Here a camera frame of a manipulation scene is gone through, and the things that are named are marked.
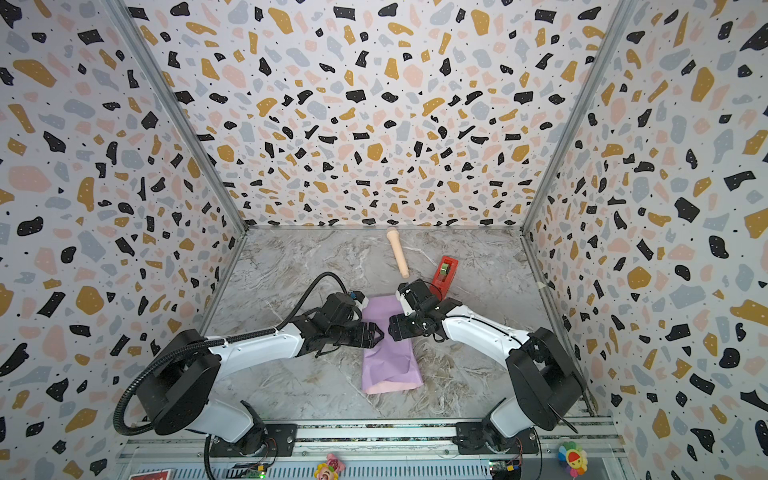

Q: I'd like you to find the aluminium corner post right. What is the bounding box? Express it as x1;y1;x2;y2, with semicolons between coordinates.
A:
520;0;635;236

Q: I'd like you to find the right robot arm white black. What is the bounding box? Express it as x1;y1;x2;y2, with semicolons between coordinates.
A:
388;279;585;439

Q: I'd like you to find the aluminium corner post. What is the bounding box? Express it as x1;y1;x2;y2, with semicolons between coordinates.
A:
520;0;635;236
103;1;248;235

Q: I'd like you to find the pink yellow flower toy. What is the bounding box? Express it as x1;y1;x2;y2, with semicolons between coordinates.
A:
314;453;346;480

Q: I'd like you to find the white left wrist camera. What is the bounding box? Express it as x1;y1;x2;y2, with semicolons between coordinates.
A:
349;290;369;311

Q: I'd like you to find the aluminium corner post left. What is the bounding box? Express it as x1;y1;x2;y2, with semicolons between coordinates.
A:
103;1;248;235

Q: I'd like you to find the black corrugated cable hose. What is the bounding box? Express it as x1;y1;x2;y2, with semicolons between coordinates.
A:
112;271;352;437

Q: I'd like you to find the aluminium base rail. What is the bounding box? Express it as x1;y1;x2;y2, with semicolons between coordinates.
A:
114;415;634;479

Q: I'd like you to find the beige toy microphone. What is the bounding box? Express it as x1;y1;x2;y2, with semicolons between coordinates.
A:
386;228;410;279

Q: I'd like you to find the red tape dispenser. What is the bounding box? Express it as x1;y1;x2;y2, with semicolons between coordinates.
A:
430;255;459;299

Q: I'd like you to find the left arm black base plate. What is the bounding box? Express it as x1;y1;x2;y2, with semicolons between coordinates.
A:
208;423;298;460

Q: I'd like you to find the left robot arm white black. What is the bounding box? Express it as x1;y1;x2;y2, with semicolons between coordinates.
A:
136;291;385;444

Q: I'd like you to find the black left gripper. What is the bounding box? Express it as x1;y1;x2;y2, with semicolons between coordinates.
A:
328;321;384;347

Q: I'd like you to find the rainbow flower toy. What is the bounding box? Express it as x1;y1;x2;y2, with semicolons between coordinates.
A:
557;441;589;478

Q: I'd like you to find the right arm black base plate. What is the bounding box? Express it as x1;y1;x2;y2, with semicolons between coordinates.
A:
452;421;539;456

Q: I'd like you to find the pink wrapping paper sheet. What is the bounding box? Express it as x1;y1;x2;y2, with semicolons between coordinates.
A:
362;295;423;395

